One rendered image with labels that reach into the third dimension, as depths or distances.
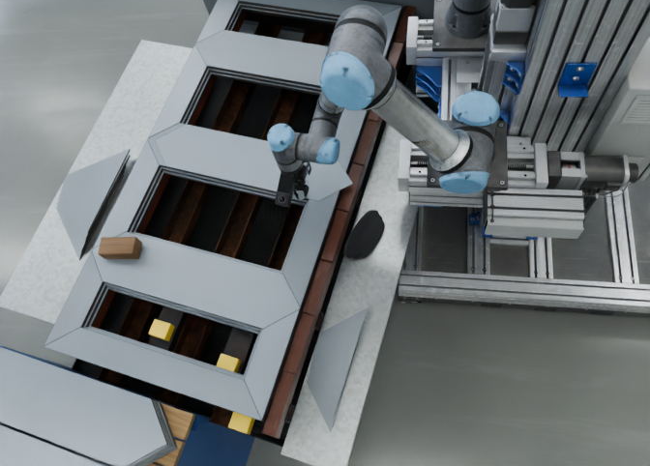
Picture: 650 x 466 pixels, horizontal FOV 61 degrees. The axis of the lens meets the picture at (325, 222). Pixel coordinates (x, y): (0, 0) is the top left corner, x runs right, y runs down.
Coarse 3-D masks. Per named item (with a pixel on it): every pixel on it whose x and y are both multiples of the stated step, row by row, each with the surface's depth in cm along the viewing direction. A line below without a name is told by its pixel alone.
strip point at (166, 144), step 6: (168, 132) 199; (174, 132) 198; (180, 132) 198; (162, 138) 198; (168, 138) 198; (174, 138) 197; (162, 144) 197; (168, 144) 197; (174, 144) 196; (162, 150) 196; (168, 150) 196; (162, 156) 195; (168, 156) 195
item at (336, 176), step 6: (336, 162) 185; (330, 168) 184; (336, 168) 184; (342, 168) 183; (330, 174) 183; (336, 174) 183; (342, 174) 183; (330, 180) 182; (336, 180) 182; (342, 180) 182; (324, 186) 182; (330, 186) 181; (336, 186) 181; (324, 192) 181; (330, 192) 180
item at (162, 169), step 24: (216, 72) 210; (240, 72) 207; (192, 96) 205; (168, 168) 194; (264, 192) 185; (144, 216) 190; (120, 288) 177; (96, 312) 176; (192, 312) 172; (120, 336) 172; (192, 360) 166
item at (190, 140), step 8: (192, 128) 198; (200, 128) 198; (184, 136) 197; (192, 136) 197; (200, 136) 196; (184, 144) 196; (192, 144) 195; (176, 152) 195; (184, 152) 194; (192, 152) 194; (176, 160) 193; (184, 160) 193; (184, 168) 192
